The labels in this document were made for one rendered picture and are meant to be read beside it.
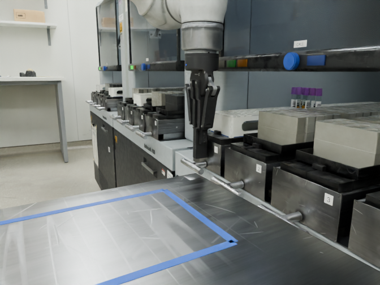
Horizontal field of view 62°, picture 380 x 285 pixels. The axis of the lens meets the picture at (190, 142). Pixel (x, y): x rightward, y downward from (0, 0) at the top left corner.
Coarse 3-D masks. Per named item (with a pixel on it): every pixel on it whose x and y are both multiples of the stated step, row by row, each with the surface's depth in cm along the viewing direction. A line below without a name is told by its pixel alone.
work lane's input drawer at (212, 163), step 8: (208, 136) 73; (216, 136) 72; (224, 136) 72; (208, 144) 73; (216, 144) 69; (224, 144) 69; (208, 152) 73; (216, 152) 70; (224, 152) 68; (184, 160) 76; (200, 160) 77; (208, 160) 73; (216, 160) 70; (192, 168) 71; (200, 168) 69; (208, 168) 74; (216, 168) 70
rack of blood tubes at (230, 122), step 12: (264, 108) 85; (276, 108) 85; (288, 108) 85; (300, 108) 85; (216, 120) 76; (228, 120) 71; (240, 120) 71; (228, 132) 71; (240, 132) 71; (252, 132) 73
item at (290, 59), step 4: (288, 56) 54; (292, 56) 53; (296, 56) 53; (284, 60) 55; (288, 60) 54; (292, 60) 53; (296, 60) 53; (284, 64) 55; (288, 64) 54; (292, 64) 54; (296, 64) 53; (288, 68) 54; (292, 68) 54
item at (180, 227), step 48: (96, 192) 38; (144, 192) 38; (192, 192) 38; (0, 240) 27; (48, 240) 27; (96, 240) 27; (144, 240) 27; (192, 240) 27; (240, 240) 27; (288, 240) 27
